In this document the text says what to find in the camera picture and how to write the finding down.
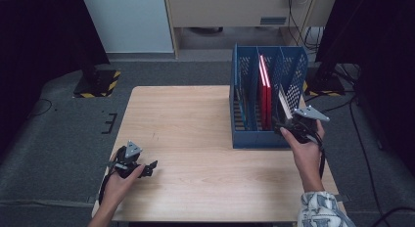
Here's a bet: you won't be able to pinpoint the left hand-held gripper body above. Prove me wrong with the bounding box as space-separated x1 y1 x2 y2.
110 140 149 180

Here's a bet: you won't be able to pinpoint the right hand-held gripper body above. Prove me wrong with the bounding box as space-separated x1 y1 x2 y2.
275 105 331 145

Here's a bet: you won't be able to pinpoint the white book with green leaf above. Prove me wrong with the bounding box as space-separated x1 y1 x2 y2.
277 83 296 121

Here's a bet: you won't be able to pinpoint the blue plastic file rack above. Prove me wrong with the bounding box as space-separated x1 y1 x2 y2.
229 43 309 150

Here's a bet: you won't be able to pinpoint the person's left hand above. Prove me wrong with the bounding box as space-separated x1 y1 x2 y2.
98 154 147 205

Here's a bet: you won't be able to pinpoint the person's right hand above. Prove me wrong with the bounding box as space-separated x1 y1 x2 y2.
279 119 327 194

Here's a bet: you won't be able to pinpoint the black stand with striped base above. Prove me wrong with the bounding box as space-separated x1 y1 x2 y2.
71 50 121 99
302 57 346 98

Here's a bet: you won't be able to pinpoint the beige desk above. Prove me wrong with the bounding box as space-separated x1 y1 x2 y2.
163 0 339 59

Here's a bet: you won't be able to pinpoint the white cabinet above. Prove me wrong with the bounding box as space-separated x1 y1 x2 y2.
81 0 174 54

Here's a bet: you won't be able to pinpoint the short black floor cable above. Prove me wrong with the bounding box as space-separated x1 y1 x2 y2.
321 99 352 114

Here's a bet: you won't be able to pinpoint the left hand-held gripper cable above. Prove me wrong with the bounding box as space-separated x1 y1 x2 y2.
97 148 126 205

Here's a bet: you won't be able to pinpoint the hand-held gripper cable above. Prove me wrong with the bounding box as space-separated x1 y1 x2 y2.
311 133 328 180
97 148 126 205

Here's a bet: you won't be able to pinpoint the right hand-held gripper cable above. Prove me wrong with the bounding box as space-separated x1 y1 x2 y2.
311 133 328 180

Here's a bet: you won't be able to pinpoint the long black floor cable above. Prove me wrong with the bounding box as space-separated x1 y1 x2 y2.
347 94 384 227

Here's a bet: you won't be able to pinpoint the black looped floor cable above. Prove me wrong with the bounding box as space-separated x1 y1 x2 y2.
25 98 54 119

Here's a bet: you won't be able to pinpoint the hanging black cables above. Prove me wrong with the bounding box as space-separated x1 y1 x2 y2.
286 0 326 55

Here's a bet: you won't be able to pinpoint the curved black floor cable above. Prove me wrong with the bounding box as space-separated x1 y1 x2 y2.
371 205 415 227

